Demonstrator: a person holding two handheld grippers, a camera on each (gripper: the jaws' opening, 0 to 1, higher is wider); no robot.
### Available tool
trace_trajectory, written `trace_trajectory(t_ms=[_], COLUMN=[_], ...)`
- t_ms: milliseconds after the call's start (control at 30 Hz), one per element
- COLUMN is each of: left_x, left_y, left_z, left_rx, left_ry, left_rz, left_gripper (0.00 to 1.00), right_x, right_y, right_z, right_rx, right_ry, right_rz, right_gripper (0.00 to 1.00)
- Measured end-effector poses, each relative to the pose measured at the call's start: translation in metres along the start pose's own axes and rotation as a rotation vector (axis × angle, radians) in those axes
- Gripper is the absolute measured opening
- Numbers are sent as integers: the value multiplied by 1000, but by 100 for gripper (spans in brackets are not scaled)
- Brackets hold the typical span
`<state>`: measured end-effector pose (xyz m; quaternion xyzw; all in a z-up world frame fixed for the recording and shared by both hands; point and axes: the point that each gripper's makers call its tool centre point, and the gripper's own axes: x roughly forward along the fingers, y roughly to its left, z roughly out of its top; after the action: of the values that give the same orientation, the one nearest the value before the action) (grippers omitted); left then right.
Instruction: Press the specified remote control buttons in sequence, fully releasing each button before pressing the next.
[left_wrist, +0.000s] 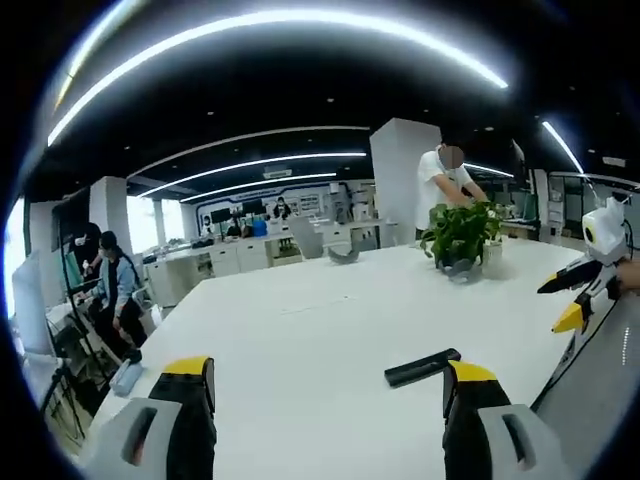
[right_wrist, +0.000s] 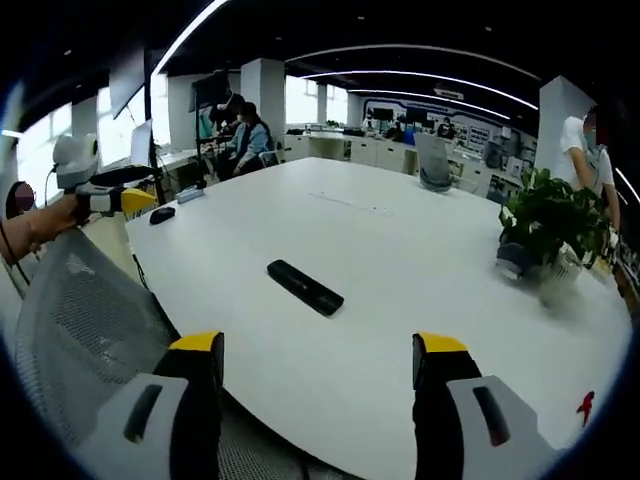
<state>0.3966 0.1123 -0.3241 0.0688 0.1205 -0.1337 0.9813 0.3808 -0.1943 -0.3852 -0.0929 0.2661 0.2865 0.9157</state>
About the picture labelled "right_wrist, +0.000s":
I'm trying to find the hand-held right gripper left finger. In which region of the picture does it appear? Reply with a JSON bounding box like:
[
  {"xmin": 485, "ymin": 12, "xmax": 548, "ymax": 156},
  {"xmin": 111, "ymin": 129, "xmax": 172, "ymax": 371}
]
[{"xmin": 74, "ymin": 329, "xmax": 225, "ymax": 480}]

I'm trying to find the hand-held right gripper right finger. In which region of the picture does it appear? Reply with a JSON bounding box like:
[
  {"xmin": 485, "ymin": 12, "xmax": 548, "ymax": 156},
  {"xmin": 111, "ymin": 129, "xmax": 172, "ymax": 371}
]
[{"xmin": 411, "ymin": 330, "xmax": 567, "ymax": 480}]

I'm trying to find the black remote control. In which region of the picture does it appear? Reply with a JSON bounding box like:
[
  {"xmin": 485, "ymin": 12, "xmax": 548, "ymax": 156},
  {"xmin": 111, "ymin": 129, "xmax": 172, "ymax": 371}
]
[{"xmin": 266, "ymin": 258, "xmax": 346, "ymax": 317}]

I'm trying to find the person's left hand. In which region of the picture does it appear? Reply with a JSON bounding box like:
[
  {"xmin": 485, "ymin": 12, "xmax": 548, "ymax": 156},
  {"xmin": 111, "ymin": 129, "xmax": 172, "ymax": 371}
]
[{"xmin": 10, "ymin": 192, "xmax": 85, "ymax": 257}]

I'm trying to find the white power strip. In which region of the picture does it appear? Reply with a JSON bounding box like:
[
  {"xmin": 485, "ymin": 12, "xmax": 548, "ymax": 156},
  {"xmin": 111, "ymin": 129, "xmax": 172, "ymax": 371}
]
[{"xmin": 175, "ymin": 184, "xmax": 208, "ymax": 204}]

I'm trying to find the black monitor on stand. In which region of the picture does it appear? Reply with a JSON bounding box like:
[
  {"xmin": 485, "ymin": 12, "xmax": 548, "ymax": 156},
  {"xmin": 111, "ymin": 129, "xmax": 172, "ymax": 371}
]
[{"xmin": 107, "ymin": 47, "xmax": 167, "ymax": 207}]

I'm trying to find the black screen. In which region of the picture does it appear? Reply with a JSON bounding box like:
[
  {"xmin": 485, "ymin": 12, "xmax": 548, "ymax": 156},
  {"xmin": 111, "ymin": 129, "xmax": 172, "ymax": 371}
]
[{"xmin": 189, "ymin": 73, "xmax": 232, "ymax": 115}]

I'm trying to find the grey mesh office chair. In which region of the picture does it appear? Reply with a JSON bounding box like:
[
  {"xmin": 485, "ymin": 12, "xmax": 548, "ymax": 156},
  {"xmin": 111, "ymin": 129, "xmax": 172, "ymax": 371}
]
[{"xmin": 13, "ymin": 228, "xmax": 182, "ymax": 451}]

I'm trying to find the red sticker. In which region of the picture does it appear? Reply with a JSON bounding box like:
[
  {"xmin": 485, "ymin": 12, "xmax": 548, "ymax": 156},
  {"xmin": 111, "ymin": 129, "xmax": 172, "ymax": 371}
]
[{"xmin": 574, "ymin": 390, "xmax": 597, "ymax": 429}]

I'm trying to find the white cabinet row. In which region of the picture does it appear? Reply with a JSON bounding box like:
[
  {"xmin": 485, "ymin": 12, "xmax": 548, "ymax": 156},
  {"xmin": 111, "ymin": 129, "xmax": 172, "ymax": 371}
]
[{"xmin": 283, "ymin": 130, "xmax": 417, "ymax": 170}]

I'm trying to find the green potted plant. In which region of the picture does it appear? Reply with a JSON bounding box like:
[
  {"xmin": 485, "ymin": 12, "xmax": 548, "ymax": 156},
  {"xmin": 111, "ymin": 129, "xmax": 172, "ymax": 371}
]
[{"xmin": 496, "ymin": 166, "xmax": 617, "ymax": 302}]

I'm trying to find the white office chair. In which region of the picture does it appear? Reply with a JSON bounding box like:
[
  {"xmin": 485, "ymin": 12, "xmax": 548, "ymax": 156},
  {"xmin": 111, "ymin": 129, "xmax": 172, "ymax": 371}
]
[{"xmin": 413, "ymin": 132, "xmax": 465, "ymax": 194}]

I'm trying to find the black cable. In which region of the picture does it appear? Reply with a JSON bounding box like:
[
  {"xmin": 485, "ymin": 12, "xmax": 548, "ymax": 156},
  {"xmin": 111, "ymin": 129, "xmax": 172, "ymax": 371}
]
[{"xmin": 0, "ymin": 218, "xmax": 31, "ymax": 287}]

